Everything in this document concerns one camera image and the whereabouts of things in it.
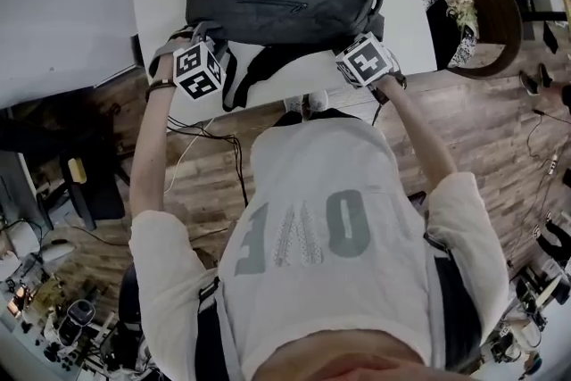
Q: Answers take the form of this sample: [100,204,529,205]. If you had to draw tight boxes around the pale wooden stick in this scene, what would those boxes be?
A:
[534,276,559,310]

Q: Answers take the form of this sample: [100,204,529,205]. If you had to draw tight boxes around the person's right forearm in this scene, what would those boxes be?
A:
[378,78,459,193]

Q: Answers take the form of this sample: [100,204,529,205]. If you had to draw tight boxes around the white printed t-shirt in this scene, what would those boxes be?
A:
[128,115,512,381]

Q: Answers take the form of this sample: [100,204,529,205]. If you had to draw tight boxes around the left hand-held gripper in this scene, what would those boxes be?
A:
[171,22,238,104]

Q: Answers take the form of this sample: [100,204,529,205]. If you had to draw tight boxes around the person's left forearm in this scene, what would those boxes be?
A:
[128,87,178,219]

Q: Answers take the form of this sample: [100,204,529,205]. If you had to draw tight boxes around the grey black harness strap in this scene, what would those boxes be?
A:
[421,231,483,371]
[195,276,237,381]

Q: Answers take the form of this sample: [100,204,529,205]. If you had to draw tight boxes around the person's head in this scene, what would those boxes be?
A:
[256,327,451,381]

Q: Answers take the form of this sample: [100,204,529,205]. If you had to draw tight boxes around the black cord bracelet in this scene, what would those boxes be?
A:
[145,77,176,94]

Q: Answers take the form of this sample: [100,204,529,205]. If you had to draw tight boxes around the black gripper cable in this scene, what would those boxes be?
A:
[371,91,389,126]
[167,113,249,209]

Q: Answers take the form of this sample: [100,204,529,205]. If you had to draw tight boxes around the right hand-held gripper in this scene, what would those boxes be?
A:
[334,31,398,87]

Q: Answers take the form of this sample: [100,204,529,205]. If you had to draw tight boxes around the dark wrist band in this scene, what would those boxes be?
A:
[386,57,408,91]

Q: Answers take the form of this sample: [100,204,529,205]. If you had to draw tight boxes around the yellow chair tag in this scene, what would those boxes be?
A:
[67,157,87,185]

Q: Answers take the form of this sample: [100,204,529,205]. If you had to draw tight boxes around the black white round device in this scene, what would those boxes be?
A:
[56,298,98,348]

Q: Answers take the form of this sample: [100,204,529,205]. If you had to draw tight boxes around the black hanging cloth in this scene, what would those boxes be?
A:
[542,20,559,55]

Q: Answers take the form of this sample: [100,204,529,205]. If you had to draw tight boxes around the person's dark trousers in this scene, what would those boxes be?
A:
[271,107,362,129]

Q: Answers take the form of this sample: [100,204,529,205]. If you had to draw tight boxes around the pale dried flower bunch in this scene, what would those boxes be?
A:
[445,0,478,30]

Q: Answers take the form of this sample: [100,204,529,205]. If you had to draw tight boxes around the black white patterned cushion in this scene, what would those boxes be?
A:
[418,0,478,69]

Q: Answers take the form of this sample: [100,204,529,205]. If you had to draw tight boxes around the black office chair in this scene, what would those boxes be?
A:
[60,137,135,233]

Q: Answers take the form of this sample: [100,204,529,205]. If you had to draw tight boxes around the person's left hand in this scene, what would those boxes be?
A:
[149,27,197,79]

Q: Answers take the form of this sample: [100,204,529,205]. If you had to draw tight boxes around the white floor cable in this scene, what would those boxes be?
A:
[163,118,216,194]

